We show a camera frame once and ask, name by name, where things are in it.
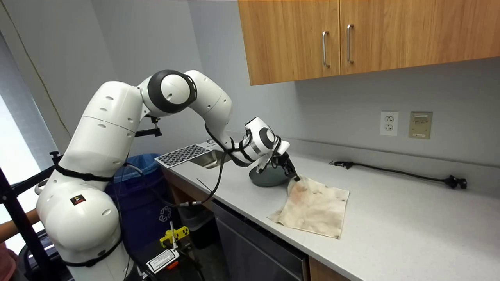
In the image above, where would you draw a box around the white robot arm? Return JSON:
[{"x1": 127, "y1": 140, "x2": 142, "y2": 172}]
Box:
[{"x1": 36, "y1": 71, "x2": 297, "y2": 281}]

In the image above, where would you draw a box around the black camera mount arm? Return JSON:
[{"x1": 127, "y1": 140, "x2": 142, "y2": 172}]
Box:
[{"x1": 135, "y1": 116, "x2": 163, "y2": 138}]

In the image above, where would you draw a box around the right silver cabinet handle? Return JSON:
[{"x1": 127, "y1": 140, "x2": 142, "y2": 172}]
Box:
[{"x1": 346, "y1": 24, "x2": 355, "y2": 66}]

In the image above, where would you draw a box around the steel sink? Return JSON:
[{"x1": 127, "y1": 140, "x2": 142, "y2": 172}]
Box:
[{"x1": 192, "y1": 150, "x2": 228, "y2": 169}]

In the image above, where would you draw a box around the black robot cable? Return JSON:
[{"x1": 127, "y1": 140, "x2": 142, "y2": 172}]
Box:
[{"x1": 177, "y1": 124, "x2": 256, "y2": 210}]

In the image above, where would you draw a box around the dishwasher front panel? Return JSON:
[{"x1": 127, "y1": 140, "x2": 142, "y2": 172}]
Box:
[{"x1": 213, "y1": 202, "x2": 308, "y2": 281}]

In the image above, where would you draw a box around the silver cabinet handle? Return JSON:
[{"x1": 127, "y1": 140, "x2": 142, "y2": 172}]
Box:
[
  {"x1": 346, "y1": 24, "x2": 355, "y2": 66},
  {"x1": 321, "y1": 30, "x2": 330, "y2": 69}
]

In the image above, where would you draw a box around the white wall outlet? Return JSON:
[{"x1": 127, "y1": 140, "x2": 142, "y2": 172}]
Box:
[{"x1": 380, "y1": 113, "x2": 399, "y2": 136}]

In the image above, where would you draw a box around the beige wall switch plate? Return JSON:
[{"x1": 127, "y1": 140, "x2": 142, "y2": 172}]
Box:
[{"x1": 410, "y1": 111, "x2": 433, "y2": 140}]

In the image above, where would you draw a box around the blue recycling bin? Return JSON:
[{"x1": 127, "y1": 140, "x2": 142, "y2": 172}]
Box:
[{"x1": 105, "y1": 154, "x2": 180, "y2": 252}]

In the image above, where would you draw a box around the beige cloth towel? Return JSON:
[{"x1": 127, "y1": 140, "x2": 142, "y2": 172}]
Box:
[{"x1": 269, "y1": 177, "x2": 350, "y2": 239}]

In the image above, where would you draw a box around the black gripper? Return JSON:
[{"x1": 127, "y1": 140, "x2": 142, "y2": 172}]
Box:
[{"x1": 275, "y1": 154, "x2": 302, "y2": 182}]

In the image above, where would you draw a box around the yellow tool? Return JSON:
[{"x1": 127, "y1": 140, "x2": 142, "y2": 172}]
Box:
[{"x1": 160, "y1": 227, "x2": 191, "y2": 249}]

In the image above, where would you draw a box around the dark green plate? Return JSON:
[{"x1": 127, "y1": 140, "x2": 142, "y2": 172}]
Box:
[{"x1": 249, "y1": 166, "x2": 289, "y2": 188}]

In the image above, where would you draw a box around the black cable on counter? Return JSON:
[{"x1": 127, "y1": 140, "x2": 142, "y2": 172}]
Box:
[{"x1": 330, "y1": 160, "x2": 469, "y2": 191}]

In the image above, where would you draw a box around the white red device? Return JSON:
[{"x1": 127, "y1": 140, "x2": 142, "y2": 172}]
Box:
[{"x1": 146, "y1": 250, "x2": 180, "y2": 274}]

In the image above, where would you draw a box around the wooden upper cabinet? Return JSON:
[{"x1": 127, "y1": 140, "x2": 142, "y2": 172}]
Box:
[{"x1": 238, "y1": 0, "x2": 500, "y2": 85}]

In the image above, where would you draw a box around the left silver cabinet handle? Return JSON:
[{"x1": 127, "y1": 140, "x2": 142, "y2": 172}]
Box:
[{"x1": 321, "y1": 30, "x2": 330, "y2": 69}]

